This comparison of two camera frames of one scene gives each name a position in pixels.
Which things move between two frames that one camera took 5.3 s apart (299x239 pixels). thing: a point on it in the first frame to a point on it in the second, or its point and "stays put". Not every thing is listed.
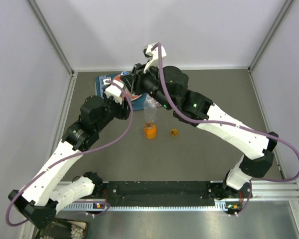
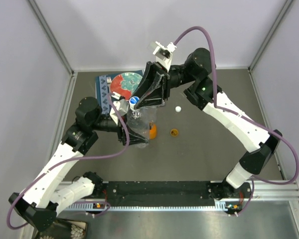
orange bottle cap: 174,132 stays put
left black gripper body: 115,109 to 121,134
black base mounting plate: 161,193 stays put
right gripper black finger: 129,79 to 153,74
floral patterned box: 62,228 stays put
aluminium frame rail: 281,189 stays put
